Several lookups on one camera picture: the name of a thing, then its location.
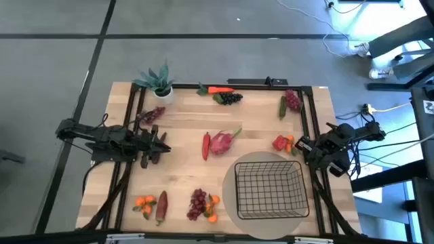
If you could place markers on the orange toy carrot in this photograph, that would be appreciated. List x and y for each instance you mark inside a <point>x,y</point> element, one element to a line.
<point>220,90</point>

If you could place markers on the round grey mat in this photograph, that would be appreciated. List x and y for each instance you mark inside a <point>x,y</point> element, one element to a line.
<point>229,189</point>

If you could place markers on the yellow power plug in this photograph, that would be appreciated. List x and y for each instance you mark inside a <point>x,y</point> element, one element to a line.
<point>368,109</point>

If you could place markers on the pink dragon fruit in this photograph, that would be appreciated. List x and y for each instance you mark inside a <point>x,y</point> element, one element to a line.
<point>220,144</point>

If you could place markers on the person's white shoe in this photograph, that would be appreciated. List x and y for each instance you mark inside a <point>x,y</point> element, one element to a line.
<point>379,72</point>
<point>361,50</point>

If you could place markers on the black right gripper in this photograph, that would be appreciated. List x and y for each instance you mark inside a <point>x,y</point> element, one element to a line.
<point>313,150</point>

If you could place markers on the silver metal bracket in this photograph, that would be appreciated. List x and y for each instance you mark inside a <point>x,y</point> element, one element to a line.
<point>313,240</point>

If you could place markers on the black metal table frame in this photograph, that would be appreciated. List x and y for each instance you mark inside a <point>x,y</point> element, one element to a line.
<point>254,87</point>

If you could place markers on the black floor beam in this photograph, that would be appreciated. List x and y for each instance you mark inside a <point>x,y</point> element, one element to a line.
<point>390,176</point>

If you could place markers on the red chili pepper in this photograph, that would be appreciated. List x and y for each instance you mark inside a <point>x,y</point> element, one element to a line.
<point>206,146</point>

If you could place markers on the green toy cucumber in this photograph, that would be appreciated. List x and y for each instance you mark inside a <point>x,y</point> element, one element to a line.
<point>282,108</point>

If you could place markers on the person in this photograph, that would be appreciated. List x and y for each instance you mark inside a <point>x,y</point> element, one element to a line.
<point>400,37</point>

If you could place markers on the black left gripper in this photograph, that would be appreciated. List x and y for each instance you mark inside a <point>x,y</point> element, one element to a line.
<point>147,142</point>

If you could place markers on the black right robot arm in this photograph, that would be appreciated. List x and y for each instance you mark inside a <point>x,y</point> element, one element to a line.
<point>371,132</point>

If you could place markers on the green plant in white pot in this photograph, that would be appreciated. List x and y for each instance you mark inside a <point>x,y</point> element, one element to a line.
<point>164,96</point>

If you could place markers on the reddish brown sweet potato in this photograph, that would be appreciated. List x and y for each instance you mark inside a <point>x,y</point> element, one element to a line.
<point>161,206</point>

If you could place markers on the black bar mount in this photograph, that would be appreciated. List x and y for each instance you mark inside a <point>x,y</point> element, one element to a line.
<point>244,81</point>

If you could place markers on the black grape bunch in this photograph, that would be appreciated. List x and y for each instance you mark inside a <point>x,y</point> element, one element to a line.
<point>230,98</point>

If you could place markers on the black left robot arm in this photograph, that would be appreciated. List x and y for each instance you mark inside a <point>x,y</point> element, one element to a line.
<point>88,132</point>

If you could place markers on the red bell pepper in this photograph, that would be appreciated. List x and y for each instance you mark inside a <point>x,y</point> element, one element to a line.
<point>279,143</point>

